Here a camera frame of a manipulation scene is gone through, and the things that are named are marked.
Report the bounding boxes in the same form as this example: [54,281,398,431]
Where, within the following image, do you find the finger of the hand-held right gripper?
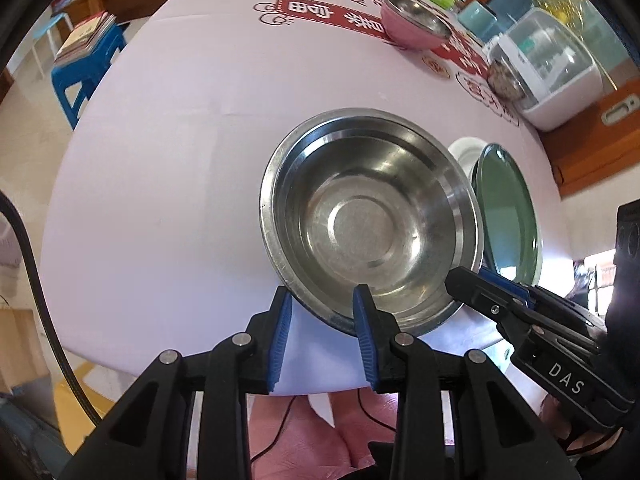
[445,266,538,343]
[477,266,551,311]

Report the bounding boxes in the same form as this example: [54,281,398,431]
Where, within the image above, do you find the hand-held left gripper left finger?
[60,285,293,480]

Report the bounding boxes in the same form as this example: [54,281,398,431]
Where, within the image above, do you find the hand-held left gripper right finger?
[352,284,583,480]

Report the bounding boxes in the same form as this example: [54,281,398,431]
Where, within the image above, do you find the green plate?
[470,143,543,286]

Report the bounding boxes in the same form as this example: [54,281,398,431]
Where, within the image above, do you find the large steel bowl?
[259,107,485,337]

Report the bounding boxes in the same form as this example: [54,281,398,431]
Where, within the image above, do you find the white plate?
[446,136,488,181]

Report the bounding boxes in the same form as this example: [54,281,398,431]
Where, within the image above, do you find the small steel bowl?
[487,59,526,102]

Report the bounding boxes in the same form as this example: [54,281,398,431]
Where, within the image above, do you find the pink bowl with steel lining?
[381,0,453,51]

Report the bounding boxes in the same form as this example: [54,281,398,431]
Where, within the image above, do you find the person's right hand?
[540,395,626,456]

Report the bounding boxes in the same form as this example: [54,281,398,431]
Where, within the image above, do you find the person's pink pants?
[248,387,401,480]

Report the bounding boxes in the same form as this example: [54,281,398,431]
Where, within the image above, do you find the printed lilac tablecloth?
[42,0,576,406]

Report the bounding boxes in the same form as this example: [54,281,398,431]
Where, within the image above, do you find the white countertop appliance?
[486,7,603,132]

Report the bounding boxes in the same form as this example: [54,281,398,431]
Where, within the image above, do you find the teal canister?
[457,0,498,41]

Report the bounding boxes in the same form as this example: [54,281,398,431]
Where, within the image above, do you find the blue plastic stool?
[50,22,128,131]

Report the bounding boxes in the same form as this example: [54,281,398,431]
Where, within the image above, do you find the stack of books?
[52,10,117,63]

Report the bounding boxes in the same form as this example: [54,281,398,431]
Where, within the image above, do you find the white-legged stool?
[30,12,66,66]

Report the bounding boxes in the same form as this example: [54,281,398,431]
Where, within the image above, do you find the thin black cable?
[250,390,398,461]

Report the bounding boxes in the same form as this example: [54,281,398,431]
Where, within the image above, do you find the wooden sliding door frame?
[542,80,640,198]

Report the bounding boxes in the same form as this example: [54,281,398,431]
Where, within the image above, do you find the silver door handle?
[601,95,640,126]

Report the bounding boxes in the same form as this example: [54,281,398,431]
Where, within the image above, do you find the thick black gripper cable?
[0,192,103,426]

